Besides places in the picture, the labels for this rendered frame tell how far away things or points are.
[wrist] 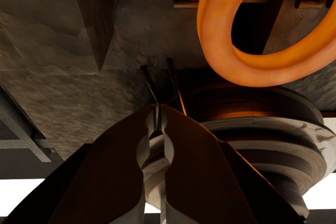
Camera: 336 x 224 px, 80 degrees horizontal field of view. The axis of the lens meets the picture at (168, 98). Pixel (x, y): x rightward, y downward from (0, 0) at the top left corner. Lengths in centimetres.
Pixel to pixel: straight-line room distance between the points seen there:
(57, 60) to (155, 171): 26
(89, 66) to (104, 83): 24
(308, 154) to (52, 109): 55
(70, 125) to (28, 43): 41
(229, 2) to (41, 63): 19
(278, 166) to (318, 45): 19
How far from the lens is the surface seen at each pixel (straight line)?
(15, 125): 564
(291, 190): 42
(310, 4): 34
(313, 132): 40
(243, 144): 34
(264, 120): 33
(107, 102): 50
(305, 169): 44
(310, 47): 30
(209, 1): 21
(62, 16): 20
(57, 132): 66
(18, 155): 957
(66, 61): 23
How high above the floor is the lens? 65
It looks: 47 degrees up
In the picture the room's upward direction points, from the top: 180 degrees counter-clockwise
